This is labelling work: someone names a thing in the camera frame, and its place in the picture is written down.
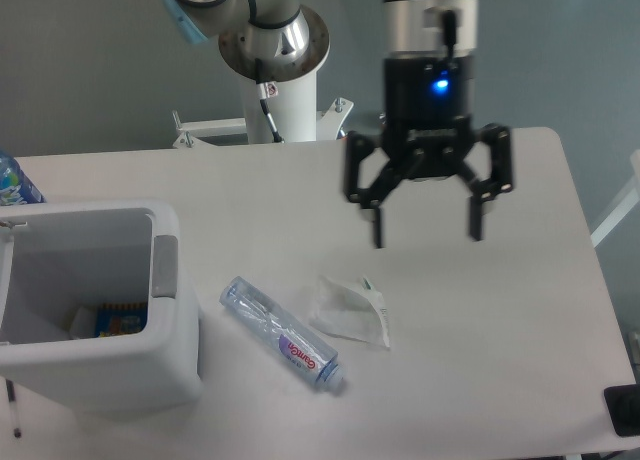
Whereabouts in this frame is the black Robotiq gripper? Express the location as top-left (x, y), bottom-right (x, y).
top-left (342, 55), bottom-right (514, 249)

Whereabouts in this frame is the white push-button trash can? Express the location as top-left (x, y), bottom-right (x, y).
top-left (1, 199), bottom-right (202, 412)

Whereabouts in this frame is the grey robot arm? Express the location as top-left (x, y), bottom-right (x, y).
top-left (163, 0), bottom-right (514, 246)

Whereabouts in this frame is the white middle base leg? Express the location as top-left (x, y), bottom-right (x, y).
top-left (316, 97), bottom-right (354, 141)

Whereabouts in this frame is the white base leg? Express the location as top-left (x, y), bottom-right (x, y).
top-left (316, 97), bottom-right (354, 141)
top-left (172, 110), bottom-right (248, 149)

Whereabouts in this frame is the crumpled white plastic wrapper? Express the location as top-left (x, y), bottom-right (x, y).
top-left (309, 275), bottom-right (391, 350)

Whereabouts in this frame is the clear plastic water bottle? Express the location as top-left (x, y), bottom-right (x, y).
top-left (219, 277), bottom-right (345, 394)

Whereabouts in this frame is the white left base leg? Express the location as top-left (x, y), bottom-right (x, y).
top-left (172, 110), bottom-right (248, 149)

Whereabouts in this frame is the black device at table edge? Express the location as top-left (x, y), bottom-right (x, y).
top-left (604, 384), bottom-right (639, 437)

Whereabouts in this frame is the blue snack packet in bin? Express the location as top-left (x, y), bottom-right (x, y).
top-left (95, 302), bottom-right (148, 338)

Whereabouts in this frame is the white paper in bin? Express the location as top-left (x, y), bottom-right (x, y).
top-left (69, 306), bottom-right (97, 340)

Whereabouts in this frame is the blue labelled drink bottle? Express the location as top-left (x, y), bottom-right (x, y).
top-left (1, 151), bottom-right (46, 206)

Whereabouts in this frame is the black and white pen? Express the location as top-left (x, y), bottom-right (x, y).
top-left (5, 379), bottom-right (22, 439)

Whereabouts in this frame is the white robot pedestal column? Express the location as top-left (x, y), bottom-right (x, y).
top-left (239, 60), bottom-right (318, 144)

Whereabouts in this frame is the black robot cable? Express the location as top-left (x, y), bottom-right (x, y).
top-left (253, 57), bottom-right (286, 144)

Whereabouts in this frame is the white frame at right edge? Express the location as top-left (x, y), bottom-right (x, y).
top-left (591, 150), bottom-right (639, 248)

